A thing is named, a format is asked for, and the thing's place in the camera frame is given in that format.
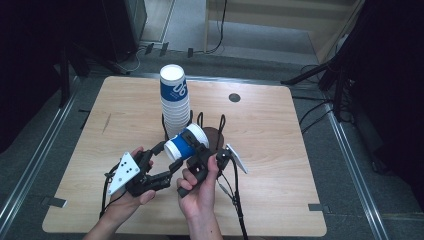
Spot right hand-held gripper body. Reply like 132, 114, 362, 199
176, 143, 249, 198

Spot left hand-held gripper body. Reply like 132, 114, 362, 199
107, 146, 173, 198

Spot blue white paper cup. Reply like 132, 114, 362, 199
163, 123, 210, 163

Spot black wire cup rack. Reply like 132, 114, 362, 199
161, 109, 228, 153

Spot stack of paper cups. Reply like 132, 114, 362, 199
159, 64, 191, 139

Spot person's left hand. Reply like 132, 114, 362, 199
106, 146, 157, 220

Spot person's right hand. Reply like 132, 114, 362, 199
176, 154, 221, 219

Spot grey tape piece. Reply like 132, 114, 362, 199
308, 203, 333, 214
41, 196, 68, 209

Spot black metal stand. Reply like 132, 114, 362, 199
280, 49, 354, 122
59, 39, 92, 108

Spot black cabinet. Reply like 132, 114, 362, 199
99, 0, 148, 63

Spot light wooden platform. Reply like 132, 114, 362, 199
203, 0, 366, 64

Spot left hand-held gripper cable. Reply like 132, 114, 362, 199
98, 163, 121, 220

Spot hand-held gripper cable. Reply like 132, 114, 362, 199
214, 158, 250, 240
98, 163, 121, 220

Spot right hand-held gripper cable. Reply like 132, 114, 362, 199
214, 158, 250, 240

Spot white floor cable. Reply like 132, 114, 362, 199
116, 46, 142, 75

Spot metal floor rail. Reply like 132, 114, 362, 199
327, 109, 390, 240
0, 76, 82, 231

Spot black hanging cable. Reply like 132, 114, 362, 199
194, 0, 229, 55

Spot black floor cables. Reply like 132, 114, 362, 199
293, 95, 334, 135

